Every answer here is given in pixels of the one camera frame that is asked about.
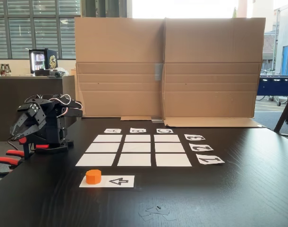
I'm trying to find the white arrow paper sheet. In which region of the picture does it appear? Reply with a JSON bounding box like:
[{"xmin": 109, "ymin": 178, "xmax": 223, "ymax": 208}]
[{"xmin": 79, "ymin": 175, "xmax": 135, "ymax": 189}]

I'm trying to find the black mini fridge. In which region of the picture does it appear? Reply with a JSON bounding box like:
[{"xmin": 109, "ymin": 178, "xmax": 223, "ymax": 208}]
[{"xmin": 28, "ymin": 48, "xmax": 58, "ymax": 77}]

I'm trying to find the black stand leg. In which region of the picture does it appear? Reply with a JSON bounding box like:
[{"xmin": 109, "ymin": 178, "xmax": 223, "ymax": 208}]
[{"xmin": 273, "ymin": 86, "xmax": 288, "ymax": 138}]

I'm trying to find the paper sheet number 3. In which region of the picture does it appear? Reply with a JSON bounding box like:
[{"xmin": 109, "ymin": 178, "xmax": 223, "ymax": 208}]
[{"xmin": 184, "ymin": 134, "xmax": 206, "ymax": 141}]

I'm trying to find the grey tape strip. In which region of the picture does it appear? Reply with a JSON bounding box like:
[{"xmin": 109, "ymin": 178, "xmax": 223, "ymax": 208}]
[{"xmin": 154, "ymin": 63, "xmax": 164, "ymax": 81}]

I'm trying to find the grey bundle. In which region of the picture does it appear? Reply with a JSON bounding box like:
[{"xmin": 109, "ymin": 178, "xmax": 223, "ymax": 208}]
[{"xmin": 47, "ymin": 70, "xmax": 64, "ymax": 79}]

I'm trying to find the white paper grid square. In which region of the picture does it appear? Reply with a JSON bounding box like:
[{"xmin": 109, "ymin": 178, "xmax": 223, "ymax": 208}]
[
  {"xmin": 154, "ymin": 134, "xmax": 181, "ymax": 143},
  {"xmin": 75, "ymin": 153, "xmax": 117, "ymax": 167},
  {"xmin": 85, "ymin": 142, "xmax": 121, "ymax": 153},
  {"xmin": 117, "ymin": 153, "xmax": 152, "ymax": 167},
  {"xmin": 154, "ymin": 142, "xmax": 186, "ymax": 153},
  {"xmin": 93, "ymin": 134, "xmax": 123, "ymax": 143},
  {"xmin": 155, "ymin": 153, "xmax": 193, "ymax": 167},
  {"xmin": 125, "ymin": 134, "xmax": 151, "ymax": 143},
  {"xmin": 121, "ymin": 142, "xmax": 151, "ymax": 153}
]

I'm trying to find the blue foosball table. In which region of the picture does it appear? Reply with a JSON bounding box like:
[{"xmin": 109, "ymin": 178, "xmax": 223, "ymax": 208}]
[{"xmin": 257, "ymin": 74, "xmax": 288, "ymax": 106}]

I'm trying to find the round orange token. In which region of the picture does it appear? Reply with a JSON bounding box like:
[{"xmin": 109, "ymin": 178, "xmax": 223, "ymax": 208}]
[{"xmin": 85, "ymin": 169, "xmax": 102, "ymax": 185}]

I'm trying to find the brown cardboard screen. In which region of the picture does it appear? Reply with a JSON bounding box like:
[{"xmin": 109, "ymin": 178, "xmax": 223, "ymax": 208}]
[{"xmin": 74, "ymin": 17, "xmax": 266, "ymax": 129}]

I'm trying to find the paper sheet number 1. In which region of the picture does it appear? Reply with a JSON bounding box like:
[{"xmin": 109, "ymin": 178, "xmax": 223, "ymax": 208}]
[{"xmin": 195, "ymin": 153, "xmax": 226, "ymax": 165}]

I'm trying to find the red and black clamp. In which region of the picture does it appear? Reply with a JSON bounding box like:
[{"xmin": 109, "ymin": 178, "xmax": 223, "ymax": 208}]
[{"xmin": 0, "ymin": 137, "xmax": 51, "ymax": 177}]

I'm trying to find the crumpled white plastic bag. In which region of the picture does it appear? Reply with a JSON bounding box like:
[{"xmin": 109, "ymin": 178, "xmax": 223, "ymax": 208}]
[{"xmin": 53, "ymin": 67, "xmax": 70, "ymax": 76}]

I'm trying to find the paper sheet number 2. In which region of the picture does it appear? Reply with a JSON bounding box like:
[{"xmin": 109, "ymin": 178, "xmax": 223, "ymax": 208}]
[{"xmin": 189, "ymin": 143, "xmax": 214, "ymax": 152}]

